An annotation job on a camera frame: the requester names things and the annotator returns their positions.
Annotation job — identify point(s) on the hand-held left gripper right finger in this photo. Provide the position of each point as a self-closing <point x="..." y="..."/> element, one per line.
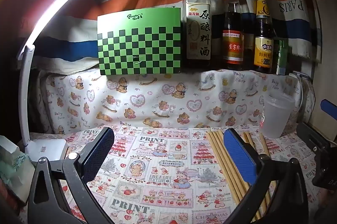
<point x="239" y="158"/>

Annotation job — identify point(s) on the clear bottle white label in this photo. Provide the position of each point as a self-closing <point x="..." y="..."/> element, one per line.
<point x="197" y="29"/>

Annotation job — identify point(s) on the small green carton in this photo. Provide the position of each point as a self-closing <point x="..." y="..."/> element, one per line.
<point x="282" y="58"/>

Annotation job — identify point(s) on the white desk lamp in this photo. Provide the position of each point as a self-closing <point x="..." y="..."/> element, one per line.
<point x="25" y="82"/>

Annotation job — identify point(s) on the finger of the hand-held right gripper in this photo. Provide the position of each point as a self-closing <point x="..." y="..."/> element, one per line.
<point x="329" y="108"/>
<point x="313" y="136"/>

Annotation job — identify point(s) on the pile of bamboo chopsticks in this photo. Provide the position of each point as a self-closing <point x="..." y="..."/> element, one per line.
<point x="223" y="161"/>

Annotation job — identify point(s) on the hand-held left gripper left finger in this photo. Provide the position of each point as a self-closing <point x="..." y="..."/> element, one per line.
<point x="105" y="146"/>

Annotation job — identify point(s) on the green patterned tissue pack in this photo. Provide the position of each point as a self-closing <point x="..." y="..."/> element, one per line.
<point x="13" y="168"/>

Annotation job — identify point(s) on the translucent plastic cup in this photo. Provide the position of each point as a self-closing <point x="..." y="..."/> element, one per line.
<point x="276" y="121"/>

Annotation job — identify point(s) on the green checkered box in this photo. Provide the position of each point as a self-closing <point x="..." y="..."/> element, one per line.
<point x="139" y="50"/>

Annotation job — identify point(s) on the bear print cloth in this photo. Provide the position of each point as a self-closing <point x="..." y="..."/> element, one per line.
<point x="158" y="97"/>

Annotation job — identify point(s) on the dark bottle red label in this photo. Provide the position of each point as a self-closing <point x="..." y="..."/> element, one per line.
<point x="233" y="47"/>

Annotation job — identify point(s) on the dark bottle yellow label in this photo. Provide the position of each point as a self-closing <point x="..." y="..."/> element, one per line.
<point x="263" y="53"/>

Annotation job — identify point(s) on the brown cardboard sheet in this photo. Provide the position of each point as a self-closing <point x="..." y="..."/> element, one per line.
<point x="326" y="55"/>

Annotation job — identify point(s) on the strawberry print cloth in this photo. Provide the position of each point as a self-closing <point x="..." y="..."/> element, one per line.
<point x="158" y="174"/>

